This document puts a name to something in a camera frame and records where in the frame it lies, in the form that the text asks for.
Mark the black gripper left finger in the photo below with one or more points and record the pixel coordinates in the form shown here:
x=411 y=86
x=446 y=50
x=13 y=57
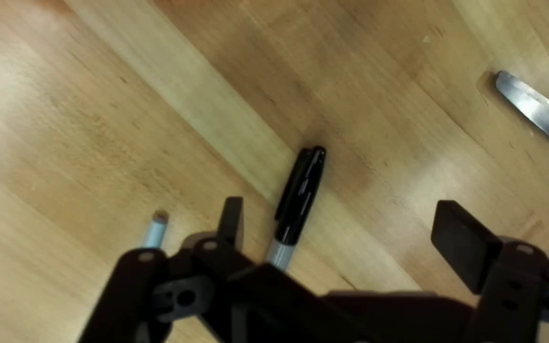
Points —
x=133 y=292

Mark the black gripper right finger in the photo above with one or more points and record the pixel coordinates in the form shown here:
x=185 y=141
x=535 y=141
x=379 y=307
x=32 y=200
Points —
x=509 y=286

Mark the black marker with grey barrel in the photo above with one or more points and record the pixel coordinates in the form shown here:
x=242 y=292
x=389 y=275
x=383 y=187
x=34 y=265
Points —
x=299 y=191

